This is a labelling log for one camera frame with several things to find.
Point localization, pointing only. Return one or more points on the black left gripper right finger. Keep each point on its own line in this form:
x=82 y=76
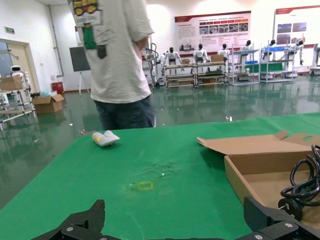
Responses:
x=270 y=222

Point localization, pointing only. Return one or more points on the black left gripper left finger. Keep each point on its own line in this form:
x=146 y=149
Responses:
x=85 y=225

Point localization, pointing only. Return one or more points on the person's bare forearm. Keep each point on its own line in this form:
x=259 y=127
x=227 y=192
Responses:
x=141 y=44

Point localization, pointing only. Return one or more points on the open brown cardboard box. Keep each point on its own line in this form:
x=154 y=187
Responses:
x=250 y=145

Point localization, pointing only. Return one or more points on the open cardboard box on floor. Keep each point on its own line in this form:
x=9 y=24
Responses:
x=46 y=105

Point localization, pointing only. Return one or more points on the red fire equipment box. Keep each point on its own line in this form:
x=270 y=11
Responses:
x=58 y=87

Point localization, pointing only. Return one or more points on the brown cardboard box on rack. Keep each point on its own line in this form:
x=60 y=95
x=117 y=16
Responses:
x=10 y=83

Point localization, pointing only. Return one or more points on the white remote controller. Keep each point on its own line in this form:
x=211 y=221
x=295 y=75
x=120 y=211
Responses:
x=105 y=138

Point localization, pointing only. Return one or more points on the green table cloth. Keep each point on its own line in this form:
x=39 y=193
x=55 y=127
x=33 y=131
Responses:
x=175 y=150

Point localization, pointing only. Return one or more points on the metal workbench rack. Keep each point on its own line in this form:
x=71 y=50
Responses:
x=178 y=66
x=211 y=63
x=277 y=62
x=21 y=105
x=315 y=57
x=243 y=51

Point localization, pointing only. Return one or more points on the person in white t-shirt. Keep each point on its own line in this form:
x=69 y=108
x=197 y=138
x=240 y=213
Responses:
x=112 y=62

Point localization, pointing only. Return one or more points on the blackboard on easel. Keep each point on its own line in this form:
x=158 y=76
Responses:
x=79 y=58

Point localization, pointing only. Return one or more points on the small white service robot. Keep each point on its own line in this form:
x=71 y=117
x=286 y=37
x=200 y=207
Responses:
x=17 y=70

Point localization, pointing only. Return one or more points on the white humanoid robot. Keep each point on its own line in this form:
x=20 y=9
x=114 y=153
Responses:
x=171 y=56
x=246 y=47
x=200 y=53
x=223 y=52
x=272 y=42
x=300 y=43

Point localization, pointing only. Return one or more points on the wooden door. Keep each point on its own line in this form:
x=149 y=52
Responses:
x=23 y=57

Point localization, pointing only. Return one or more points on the red white info board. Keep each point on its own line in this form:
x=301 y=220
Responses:
x=295 y=25
x=212 y=30

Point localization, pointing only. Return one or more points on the green exit sign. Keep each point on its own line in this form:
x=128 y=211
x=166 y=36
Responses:
x=9 y=30

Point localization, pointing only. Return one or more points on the grey wall pipe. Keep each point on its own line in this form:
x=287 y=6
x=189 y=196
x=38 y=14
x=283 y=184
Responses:
x=56 y=42

